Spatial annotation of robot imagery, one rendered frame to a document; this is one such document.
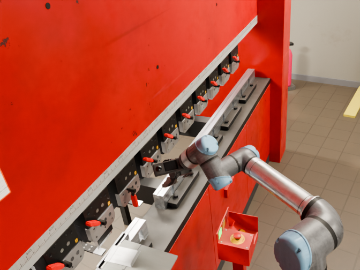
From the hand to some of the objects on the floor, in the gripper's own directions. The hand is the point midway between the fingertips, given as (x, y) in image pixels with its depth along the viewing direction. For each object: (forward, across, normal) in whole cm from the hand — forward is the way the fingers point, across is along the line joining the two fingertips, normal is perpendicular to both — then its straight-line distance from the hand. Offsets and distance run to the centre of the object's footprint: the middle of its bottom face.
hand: (160, 178), depth 157 cm
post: (+161, +11, -57) cm, 171 cm away
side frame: (+137, +55, -190) cm, 241 cm away
